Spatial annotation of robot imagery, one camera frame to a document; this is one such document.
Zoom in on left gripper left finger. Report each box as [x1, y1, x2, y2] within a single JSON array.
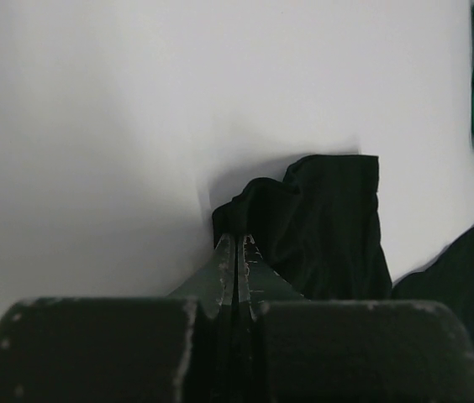
[[0, 235, 236, 402]]

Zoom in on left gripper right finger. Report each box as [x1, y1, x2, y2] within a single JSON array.
[[236, 235, 474, 402]]

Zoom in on black t-shirt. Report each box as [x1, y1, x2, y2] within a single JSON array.
[[212, 155, 474, 345]]

